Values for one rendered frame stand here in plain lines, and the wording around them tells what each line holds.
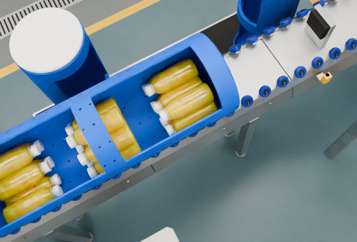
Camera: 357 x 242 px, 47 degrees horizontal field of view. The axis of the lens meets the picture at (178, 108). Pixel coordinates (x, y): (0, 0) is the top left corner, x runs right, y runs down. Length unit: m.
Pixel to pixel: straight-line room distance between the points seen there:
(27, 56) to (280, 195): 1.52
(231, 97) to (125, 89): 0.39
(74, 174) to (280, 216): 1.28
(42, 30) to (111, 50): 1.15
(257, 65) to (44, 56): 0.79
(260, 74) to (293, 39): 0.20
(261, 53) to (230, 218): 1.06
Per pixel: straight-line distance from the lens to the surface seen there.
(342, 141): 2.22
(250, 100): 1.46
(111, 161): 1.22
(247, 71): 1.55
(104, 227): 2.39
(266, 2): 1.84
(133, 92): 1.44
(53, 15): 1.65
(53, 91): 1.68
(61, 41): 1.58
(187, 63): 1.34
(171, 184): 2.36
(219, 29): 2.55
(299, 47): 1.63
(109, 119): 1.25
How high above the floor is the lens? 2.31
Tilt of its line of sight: 69 degrees down
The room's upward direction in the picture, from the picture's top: 11 degrees counter-clockwise
